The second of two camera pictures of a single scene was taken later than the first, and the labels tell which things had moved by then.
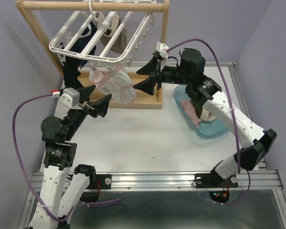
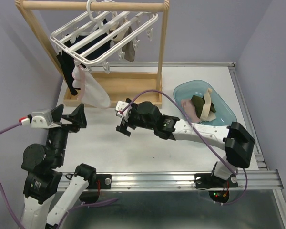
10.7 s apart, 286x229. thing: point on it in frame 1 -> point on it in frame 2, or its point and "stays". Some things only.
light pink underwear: (117, 85) -> (91, 90)
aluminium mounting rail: (262, 181) stays
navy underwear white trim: (80, 45) -> (104, 21)
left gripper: (101, 105) -> (79, 116)
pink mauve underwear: (190, 109) stays
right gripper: (149, 68) -> (123, 129)
